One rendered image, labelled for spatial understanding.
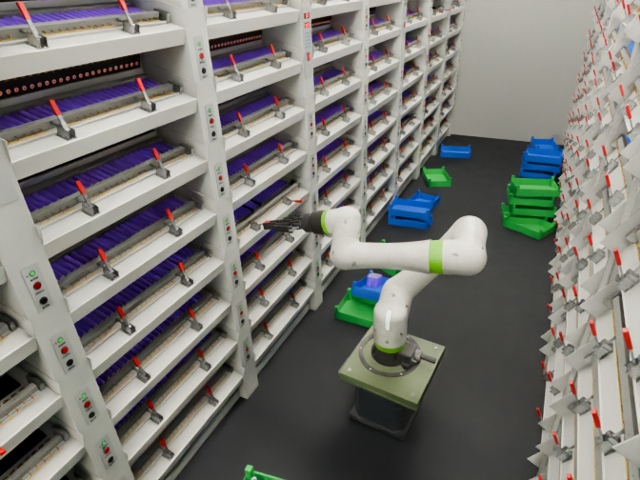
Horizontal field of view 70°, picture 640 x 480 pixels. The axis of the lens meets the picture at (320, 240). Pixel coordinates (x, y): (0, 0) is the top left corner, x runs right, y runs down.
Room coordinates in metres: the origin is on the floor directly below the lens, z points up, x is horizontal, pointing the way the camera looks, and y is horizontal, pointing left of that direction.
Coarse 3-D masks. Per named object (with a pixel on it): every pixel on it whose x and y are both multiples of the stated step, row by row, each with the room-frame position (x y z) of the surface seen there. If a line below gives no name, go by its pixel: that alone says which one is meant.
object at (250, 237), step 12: (288, 180) 2.14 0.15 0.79; (300, 180) 2.10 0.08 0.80; (300, 192) 2.05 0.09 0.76; (264, 204) 1.90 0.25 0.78; (300, 204) 2.02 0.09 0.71; (264, 216) 1.80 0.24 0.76; (276, 216) 1.82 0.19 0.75; (240, 240) 1.60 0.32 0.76; (252, 240) 1.64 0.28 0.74; (240, 252) 1.56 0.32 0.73
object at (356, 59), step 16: (368, 0) 2.77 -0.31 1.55; (336, 16) 2.78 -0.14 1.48; (352, 16) 2.73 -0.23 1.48; (368, 16) 2.78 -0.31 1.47; (368, 32) 2.78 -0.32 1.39; (368, 48) 2.78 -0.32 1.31; (352, 64) 2.73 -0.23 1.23; (368, 64) 2.79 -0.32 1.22; (368, 80) 2.79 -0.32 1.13; (352, 96) 2.73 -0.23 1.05; (352, 128) 2.73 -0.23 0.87; (352, 160) 2.73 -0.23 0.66; (352, 192) 2.73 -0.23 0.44
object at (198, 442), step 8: (336, 272) 2.44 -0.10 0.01; (328, 280) 2.33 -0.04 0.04; (304, 312) 2.05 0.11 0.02; (296, 320) 1.97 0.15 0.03; (288, 328) 1.89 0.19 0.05; (280, 336) 1.82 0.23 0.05; (280, 344) 1.81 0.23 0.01; (272, 352) 1.74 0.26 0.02; (264, 360) 1.67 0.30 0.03; (256, 368) 1.61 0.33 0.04; (232, 400) 1.44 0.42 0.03; (224, 408) 1.38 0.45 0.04; (216, 416) 1.33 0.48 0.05; (208, 424) 1.30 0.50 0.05; (216, 424) 1.33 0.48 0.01; (208, 432) 1.28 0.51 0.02; (200, 440) 1.23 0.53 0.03; (192, 448) 1.19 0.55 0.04; (184, 456) 1.15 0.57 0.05; (176, 464) 1.12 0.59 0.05; (184, 464) 1.14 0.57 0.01; (176, 472) 1.10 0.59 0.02
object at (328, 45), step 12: (312, 24) 2.56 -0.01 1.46; (324, 24) 2.69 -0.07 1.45; (336, 24) 2.77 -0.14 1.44; (312, 36) 2.49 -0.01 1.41; (324, 36) 2.53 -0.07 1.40; (336, 36) 2.57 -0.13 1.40; (348, 36) 2.71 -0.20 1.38; (360, 36) 2.71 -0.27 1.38; (312, 48) 2.17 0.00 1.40; (324, 48) 2.31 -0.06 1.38; (336, 48) 2.44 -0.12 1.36; (348, 48) 2.53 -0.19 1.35; (360, 48) 2.70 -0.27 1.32; (312, 60) 2.17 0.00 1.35; (324, 60) 2.29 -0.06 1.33
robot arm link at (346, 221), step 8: (344, 208) 1.50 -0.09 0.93; (352, 208) 1.51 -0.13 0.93; (328, 216) 1.51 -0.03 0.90; (336, 216) 1.48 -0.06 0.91; (344, 216) 1.47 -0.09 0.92; (352, 216) 1.47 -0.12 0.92; (360, 216) 1.49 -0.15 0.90; (328, 224) 1.49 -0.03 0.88; (336, 224) 1.47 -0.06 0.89; (344, 224) 1.45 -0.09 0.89; (352, 224) 1.45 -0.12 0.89; (360, 224) 1.48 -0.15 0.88; (328, 232) 1.51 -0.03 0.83; (336, 232) 1.45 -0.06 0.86; (344, 232) 1.43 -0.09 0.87; (352, 232) 1.44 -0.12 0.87
